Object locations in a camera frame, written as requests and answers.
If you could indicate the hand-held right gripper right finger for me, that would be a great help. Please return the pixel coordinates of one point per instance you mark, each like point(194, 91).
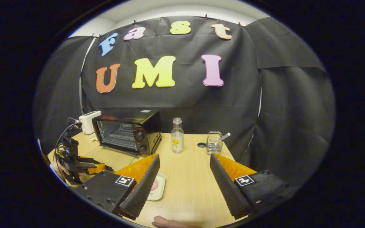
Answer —
point(225, 186)

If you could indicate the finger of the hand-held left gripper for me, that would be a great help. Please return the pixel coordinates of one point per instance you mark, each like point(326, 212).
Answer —
point(87, 160)
point(95, 168)

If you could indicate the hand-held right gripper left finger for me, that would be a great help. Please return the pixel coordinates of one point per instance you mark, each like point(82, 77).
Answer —
point(144, 186)

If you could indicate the pink round food slice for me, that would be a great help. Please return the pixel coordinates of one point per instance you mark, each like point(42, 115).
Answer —
point(154, 185)

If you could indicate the cream square plate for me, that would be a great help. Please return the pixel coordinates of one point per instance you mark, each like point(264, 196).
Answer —
point(160, 190)

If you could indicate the black electric oven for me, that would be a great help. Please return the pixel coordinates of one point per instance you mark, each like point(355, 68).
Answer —
point(144, 126)

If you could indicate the white divided snack dish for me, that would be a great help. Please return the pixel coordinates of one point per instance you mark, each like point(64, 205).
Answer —
point(93, 136)

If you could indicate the white toaster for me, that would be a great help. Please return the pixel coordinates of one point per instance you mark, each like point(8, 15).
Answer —
point(89, 122)

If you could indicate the black bottle cap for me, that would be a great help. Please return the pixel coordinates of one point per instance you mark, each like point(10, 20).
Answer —
point(201, 145)

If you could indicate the clear glass bottle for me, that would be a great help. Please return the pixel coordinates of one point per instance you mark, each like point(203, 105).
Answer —
point(177, 139)

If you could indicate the black backdrop cloth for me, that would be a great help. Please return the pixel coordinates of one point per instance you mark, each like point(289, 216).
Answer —
point(280, 110)

